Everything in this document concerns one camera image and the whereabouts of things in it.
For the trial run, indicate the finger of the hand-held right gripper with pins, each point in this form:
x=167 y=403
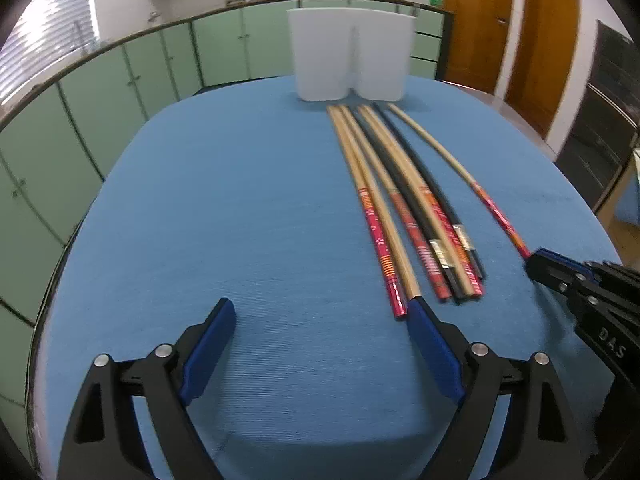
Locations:
x=620 y=285
x=550 y=267

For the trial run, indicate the red patterned wooden chopstick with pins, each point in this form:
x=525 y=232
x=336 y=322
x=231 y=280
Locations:
x=424 y=252

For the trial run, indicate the blue tablecloth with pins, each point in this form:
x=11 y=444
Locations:
x=225 y=200

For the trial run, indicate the white window blind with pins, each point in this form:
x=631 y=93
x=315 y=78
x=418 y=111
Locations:
x=45 y=35

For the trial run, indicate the metal faucet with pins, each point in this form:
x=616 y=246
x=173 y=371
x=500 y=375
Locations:
x=78 y=35

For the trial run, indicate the black cabinet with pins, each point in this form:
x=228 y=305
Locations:
x=600 y=110

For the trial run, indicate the row of chopsticks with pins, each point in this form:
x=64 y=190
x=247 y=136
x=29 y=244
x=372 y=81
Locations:
x=436 y=210

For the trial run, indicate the white utensil holder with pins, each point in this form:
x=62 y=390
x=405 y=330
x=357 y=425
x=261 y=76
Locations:
x=320 y=55

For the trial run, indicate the brown wooden door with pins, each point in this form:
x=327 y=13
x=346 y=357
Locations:
x=542 y=45
x=475 y=25

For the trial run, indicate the plain wooden chopstick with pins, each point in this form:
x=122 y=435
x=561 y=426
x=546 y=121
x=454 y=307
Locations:
x=395 y=255

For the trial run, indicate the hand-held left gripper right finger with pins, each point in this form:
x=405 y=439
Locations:
x=432 y=350

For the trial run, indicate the pink patterned wooden chopstick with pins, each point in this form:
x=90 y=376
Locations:
x=500 y=219

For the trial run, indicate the black chopstick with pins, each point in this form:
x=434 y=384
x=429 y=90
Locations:
x=475 y=260

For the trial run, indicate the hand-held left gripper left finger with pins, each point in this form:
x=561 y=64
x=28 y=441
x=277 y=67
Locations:
x=210 y=350

